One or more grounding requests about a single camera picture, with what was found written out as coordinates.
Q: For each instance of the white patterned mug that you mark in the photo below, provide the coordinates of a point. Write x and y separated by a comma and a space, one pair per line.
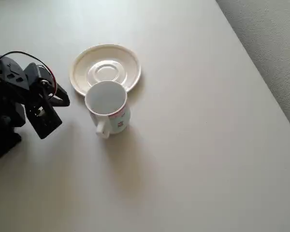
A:
106, 99

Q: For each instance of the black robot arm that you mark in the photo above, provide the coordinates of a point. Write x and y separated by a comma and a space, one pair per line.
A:
7, 72

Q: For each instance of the cream white saucer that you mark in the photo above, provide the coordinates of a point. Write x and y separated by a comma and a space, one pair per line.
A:
106, 70

